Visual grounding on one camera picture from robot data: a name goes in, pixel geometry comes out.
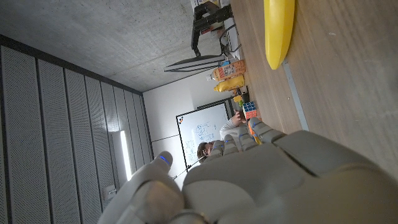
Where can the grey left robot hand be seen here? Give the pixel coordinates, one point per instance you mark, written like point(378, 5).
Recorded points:
point(280, 186)

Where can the striped colourful toy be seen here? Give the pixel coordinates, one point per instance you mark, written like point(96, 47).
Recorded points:
point(254, 137)

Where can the small yellow green toy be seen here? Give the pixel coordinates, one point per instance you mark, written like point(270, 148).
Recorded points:
point(237, 99)

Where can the yellow toy banana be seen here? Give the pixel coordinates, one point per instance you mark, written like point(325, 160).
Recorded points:
point(277, 28)

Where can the seated person in white sweater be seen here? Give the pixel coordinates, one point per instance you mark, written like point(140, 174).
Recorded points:
point(228, 127)

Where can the Rubik's cube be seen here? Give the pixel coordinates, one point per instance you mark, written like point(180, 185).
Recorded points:
point(249, 110)

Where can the thin black rod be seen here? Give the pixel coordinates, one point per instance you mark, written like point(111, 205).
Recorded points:
point(188, 168)

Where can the yellow squeeze bottle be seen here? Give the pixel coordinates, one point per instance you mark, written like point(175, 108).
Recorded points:
point(231, 84)

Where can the orange labelled plastic bottle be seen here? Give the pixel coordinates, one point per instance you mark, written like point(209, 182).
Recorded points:
point(230, 70)

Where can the long pendant ceiling lamp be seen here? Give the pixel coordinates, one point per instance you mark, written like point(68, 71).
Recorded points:
point(196, 63)

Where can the whiteboard with black frame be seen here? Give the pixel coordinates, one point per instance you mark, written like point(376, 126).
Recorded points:
point(202, 130)

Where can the white wall socket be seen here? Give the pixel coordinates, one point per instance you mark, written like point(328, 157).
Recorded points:
point(110, 192)

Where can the black metal frame stand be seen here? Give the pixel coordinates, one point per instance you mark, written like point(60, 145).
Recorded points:
point(211, 17)

